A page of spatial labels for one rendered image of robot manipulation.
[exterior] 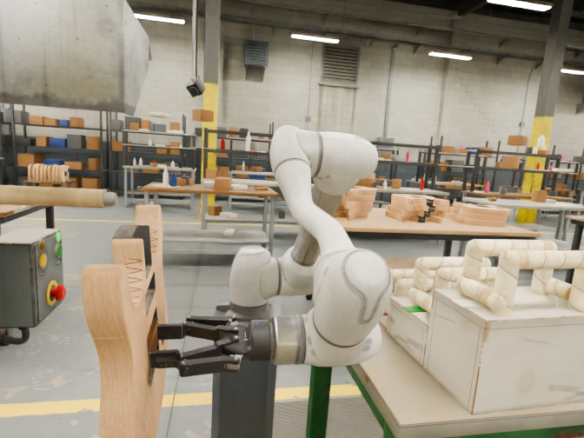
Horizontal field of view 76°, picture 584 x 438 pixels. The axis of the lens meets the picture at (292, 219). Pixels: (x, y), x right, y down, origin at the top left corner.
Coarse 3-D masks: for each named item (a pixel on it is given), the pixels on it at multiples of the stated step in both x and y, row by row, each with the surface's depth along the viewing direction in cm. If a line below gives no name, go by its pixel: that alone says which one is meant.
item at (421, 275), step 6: (420, 270) 86; (426, 270) 86; (414, 276) 88; (420, 276) 86; (426, 276) 86; (414, 282) 88; (420, 282) 87; (426, 282) 87; (414, 288) 88; (420, 288) 87; (426, 288) 87
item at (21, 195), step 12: (0, 192) 61; (12, 192) 61; (24, 192) 62; (36, 192) 62; (48, 192) 62; (60, 192) 63; (72, 192) 63; (84, 192) 64; (96, 192) 64; (24, 204) 63; (36, 204) 63; (48, 204) 63; (60, 204) 63; (72, 204) 64; (84, 204) 64; (96, 204) 64
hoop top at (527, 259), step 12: (504, 252) 63; (516, 252) 62; (528, 252) 63; (540, 252) 63; (552, 252) 64; (564, 252) 65; (576, 252) 65; (528, 264) 62; (540, 264) 63; (552, 264) 63; (564, 264) 64; (576, 264) 64
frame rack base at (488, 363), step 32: (448, 320) 70; (480, 320) 62; (512, 320) 62; (544, 320) 64; (576, 320) 65; (448, 352) 70; (480, 352) 62; (512, 352) 63; (544, 352) 65; (576, 352) 67; (448, 384) 70; (480, 384) 63; (512, 384) 64; (544, 384) 66; (576, 384) 68
